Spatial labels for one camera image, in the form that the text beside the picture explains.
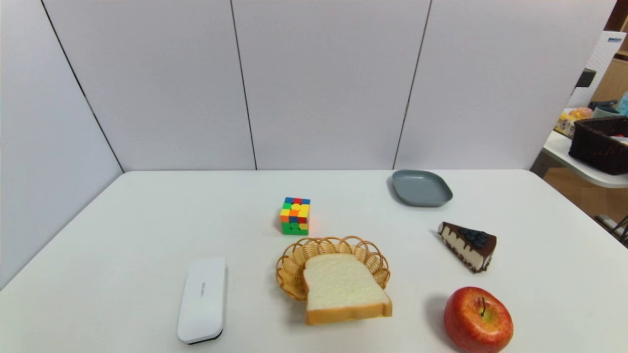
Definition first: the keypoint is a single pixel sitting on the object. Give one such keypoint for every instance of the grey dish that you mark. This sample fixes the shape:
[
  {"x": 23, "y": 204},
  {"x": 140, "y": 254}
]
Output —
[{"x": 421, "y": 188}]

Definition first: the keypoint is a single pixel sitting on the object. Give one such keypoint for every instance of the white side table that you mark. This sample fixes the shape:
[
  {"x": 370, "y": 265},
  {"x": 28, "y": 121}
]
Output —
[{"x": 559, "y": 149}]

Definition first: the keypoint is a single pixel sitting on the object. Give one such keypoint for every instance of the yellow wicker basket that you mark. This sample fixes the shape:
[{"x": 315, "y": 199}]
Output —
[{"x": 294, "y": 264}]

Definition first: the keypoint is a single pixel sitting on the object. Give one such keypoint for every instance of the multicoloured puzzle cube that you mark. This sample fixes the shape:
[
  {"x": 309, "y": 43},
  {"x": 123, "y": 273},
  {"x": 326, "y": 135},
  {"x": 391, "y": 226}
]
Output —
[{"x": 295, "y": 216}]

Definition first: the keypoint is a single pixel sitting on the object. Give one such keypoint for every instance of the black chair frame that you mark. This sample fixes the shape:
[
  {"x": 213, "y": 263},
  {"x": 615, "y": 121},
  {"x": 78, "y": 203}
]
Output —
[{"x": 619, "y": 228}]

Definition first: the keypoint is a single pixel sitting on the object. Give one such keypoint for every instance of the yellow snack box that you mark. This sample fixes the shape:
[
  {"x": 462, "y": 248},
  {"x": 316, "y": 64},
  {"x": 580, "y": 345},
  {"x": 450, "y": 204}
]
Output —
[{"x": 569, "y": 122}]

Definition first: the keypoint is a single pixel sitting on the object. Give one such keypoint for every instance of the red apple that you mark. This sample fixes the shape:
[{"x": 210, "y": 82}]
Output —
[{"x": 473, "y": 321}]

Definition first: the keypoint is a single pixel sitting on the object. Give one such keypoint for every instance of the white bread slice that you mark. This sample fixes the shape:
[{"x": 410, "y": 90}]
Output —
[{"x": 338, "y": 289}]

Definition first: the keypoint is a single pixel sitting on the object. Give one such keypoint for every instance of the white pegboard panel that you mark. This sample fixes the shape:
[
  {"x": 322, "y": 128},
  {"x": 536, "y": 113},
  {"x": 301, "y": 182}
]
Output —
[{"x": 601, "y": 56}]

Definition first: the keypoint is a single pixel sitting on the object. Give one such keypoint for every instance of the dark brown woven basket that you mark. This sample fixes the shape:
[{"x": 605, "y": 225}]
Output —
[{"x": 596, "y": 144}]

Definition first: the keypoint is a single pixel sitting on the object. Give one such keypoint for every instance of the teal cup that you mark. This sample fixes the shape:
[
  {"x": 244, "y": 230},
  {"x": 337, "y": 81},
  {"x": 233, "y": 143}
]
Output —
[{"x": 604, "y": 112}]

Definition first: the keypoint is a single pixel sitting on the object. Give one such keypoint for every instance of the white whiteboard eraser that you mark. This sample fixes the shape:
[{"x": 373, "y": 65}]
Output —
[{"x": 202, "y": 299}]

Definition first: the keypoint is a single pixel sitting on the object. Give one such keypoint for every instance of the wooden cabinet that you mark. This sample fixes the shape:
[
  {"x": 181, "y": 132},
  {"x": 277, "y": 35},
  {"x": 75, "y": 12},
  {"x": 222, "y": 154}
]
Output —
[{"x": 613, "y": 81}]

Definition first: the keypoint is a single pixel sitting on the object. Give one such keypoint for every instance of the black box on pegboard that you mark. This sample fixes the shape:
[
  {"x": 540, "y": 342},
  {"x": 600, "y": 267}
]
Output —
[{"x": 586, "y": 78}]

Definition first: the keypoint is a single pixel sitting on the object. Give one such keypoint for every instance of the chocolate cake slice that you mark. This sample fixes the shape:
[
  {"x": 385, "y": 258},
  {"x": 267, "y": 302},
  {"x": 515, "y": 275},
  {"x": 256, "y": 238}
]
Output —
[{"x": 468, "y": 245}]

